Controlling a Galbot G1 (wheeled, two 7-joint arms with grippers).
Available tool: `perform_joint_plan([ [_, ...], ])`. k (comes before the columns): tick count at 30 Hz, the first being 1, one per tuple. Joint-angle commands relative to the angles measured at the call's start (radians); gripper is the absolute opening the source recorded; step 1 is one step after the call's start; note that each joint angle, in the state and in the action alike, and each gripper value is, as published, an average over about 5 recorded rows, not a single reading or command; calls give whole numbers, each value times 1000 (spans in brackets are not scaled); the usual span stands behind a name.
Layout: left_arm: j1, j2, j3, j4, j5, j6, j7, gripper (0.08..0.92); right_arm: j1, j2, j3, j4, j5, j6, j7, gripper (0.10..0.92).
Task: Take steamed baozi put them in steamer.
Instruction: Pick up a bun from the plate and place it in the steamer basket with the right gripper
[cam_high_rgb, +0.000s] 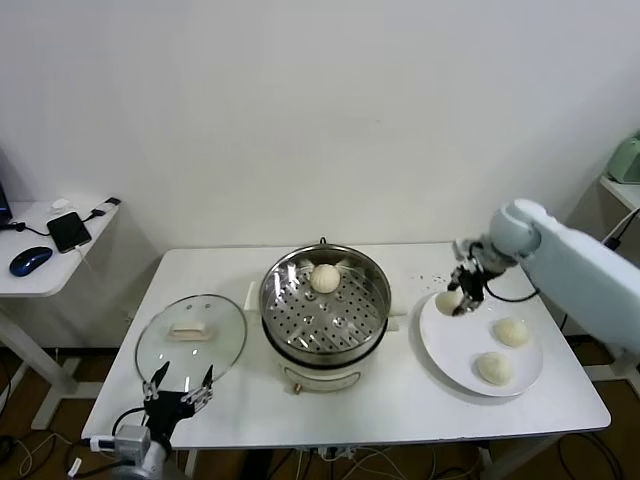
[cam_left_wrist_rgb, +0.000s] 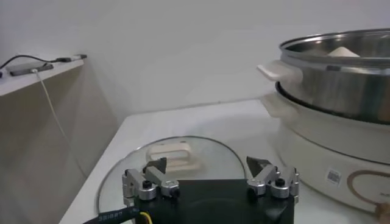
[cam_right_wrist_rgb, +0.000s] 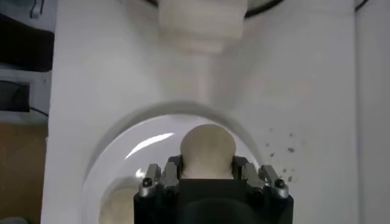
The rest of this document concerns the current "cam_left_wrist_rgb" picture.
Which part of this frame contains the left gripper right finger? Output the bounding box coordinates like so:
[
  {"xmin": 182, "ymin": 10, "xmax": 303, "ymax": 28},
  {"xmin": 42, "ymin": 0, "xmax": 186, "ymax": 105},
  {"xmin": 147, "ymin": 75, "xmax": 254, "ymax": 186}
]
[{"xmin": 246, "ymin": 156, "xmax": 300, "ymax": 204}]

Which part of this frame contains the perforated steel steamer basket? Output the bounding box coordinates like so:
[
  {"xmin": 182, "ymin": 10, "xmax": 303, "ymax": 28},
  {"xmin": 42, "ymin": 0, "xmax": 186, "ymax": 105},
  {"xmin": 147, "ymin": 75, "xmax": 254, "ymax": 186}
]
[{"xmin": 257, "ymin": 28, "xmax": 390, "ymax": 125}]

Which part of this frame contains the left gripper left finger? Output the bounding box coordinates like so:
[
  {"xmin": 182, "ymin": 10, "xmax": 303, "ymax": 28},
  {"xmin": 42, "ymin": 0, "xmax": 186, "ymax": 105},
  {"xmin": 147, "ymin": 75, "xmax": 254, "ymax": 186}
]
[{"xmin": 122, "ymin": 157, "xmax": 180, "ymax": 207}]

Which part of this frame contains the black smartphone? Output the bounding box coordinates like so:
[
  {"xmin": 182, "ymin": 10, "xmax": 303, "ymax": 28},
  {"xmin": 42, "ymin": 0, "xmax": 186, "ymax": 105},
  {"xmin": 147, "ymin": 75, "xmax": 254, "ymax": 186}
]
[{"xmin": 5, "ymin": 62, "xmax": 54, "ymax": 77}]

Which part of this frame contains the cream electric pot base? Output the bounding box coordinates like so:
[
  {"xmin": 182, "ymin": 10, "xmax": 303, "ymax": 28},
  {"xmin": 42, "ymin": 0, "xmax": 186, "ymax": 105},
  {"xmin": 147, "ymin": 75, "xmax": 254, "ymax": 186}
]
[{"xmin": 260, "ymin": 91, "xmax": 390, "ymax": 224}]

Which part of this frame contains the white charging cable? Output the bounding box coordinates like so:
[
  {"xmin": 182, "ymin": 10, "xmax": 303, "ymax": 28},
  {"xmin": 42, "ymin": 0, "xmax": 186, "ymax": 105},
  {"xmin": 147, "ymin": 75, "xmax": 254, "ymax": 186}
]
[{"xmin": 30, "ymin": 68, "xmax": 66, "ymax": 138}]

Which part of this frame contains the white side desk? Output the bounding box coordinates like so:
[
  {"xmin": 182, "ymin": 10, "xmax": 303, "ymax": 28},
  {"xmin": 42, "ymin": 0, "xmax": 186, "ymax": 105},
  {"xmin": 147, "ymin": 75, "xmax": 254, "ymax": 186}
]
[{"xmin": 0, "ymin": 57, "xmax": 85, "ymax": 97}]

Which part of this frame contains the black cable with adapter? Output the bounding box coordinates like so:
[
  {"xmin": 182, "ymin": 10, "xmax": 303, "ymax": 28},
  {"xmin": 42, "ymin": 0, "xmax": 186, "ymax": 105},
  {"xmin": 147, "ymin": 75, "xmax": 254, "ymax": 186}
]
[{"xmin": 0, "ymin": 54, "xmax": 88, "ymax": 70}]

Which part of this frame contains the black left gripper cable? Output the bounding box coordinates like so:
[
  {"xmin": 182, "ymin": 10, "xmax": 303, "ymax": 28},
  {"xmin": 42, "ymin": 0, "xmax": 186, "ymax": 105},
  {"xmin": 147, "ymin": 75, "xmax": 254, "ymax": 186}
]
[{"xmin": 83, "ymin": 206, "xmax": 153, "ymax": 224}]

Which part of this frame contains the glass lid with cream handle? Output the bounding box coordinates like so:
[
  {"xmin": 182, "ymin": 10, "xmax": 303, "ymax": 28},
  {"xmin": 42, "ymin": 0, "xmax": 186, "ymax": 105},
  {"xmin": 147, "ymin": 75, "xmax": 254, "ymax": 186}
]
[{"xmin": 97, "ymin": 136, "xmax": 246, "ymax": 214}]

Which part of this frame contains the white steamed baozi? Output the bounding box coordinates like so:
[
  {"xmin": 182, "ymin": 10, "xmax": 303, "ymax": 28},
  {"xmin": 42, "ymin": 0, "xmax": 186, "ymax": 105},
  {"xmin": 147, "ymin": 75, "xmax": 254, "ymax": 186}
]
[{"xmin": 327, "ymin": 46, "xmax": 361, "ymax": 58}]

